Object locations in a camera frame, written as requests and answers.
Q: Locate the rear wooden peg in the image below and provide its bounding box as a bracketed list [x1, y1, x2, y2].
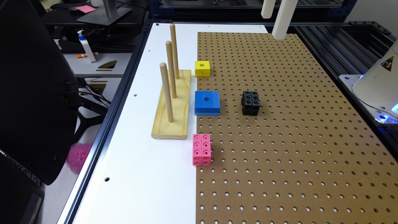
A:
[170, 23, 180, 79]

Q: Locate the pink interlocking cube block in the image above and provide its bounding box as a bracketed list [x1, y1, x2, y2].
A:
[193, 134, 211, 166]

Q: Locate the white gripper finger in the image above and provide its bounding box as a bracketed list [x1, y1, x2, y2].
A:
[261, 0, 275, 19]
[272, 0, 298, 40]

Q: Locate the pink sticky note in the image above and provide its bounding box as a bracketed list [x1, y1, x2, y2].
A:
[77, 5, 96, 14]

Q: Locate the blue square block with hole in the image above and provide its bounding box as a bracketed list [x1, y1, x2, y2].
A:
[195, 91, 220, 116]

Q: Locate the wooden peg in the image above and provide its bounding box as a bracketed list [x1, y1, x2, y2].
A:
[170, 23, 180, 79]
[160, 62, 174, 123]
[165, 40, 177, 98]

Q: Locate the front wooden peg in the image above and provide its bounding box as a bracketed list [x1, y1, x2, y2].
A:
[160, 62, 174, 123]

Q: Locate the black office chair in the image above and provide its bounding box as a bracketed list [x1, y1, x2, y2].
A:
[0, 0, 110, 187]

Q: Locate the brown perforated pegboard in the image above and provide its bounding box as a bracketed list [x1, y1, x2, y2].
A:
[197, 32, 397, 223]

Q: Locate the orange marker pen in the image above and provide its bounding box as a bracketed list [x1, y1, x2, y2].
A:
[76, 52, 99, 58]

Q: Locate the wooden peg base board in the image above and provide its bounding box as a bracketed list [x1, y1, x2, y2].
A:
[151, 70, 192, 140]

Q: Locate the black interlocking cube block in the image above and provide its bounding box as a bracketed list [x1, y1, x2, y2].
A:
[241, 91, 261, 116]

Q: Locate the silver monitor stand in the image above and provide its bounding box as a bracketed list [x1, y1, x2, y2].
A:
[77, 0, 131, 25]

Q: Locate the yellow cube with hole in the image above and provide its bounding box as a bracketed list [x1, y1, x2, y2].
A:
[195, 61, 210, 77]

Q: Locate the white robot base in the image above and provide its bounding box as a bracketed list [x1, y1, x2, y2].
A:
[339, 42, 397, 124]

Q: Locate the middle wooden peg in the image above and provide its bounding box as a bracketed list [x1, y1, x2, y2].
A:
[165, 40, 177, 98]

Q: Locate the pink fuzzy ball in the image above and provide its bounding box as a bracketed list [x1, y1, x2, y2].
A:
[66, 142, 92, 174]

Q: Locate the white blue pump bottle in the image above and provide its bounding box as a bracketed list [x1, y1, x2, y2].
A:
[77, 30, 96, 63]

